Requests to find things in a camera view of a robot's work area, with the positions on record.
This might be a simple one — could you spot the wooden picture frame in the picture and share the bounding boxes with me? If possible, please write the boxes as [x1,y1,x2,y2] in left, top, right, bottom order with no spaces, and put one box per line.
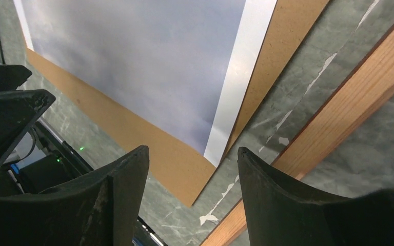
[200,7,394,246]

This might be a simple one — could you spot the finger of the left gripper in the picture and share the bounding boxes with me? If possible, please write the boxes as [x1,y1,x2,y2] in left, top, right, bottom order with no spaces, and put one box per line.
[0,65,32,92]
[0,89,56,168]

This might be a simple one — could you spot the brown backing board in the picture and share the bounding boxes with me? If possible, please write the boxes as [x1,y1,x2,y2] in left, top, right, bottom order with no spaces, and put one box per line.
[25,1,328,206]

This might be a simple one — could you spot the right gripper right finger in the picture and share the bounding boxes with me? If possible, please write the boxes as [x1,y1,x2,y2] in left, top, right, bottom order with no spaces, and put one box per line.
[238,147,394,245]

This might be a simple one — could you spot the landscape photo print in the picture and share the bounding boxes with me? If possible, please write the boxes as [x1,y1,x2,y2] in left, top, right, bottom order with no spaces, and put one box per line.
[14,1,276,166]

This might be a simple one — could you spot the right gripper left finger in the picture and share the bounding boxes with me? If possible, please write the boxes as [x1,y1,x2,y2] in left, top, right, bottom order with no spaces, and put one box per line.
[0,146,149,245]

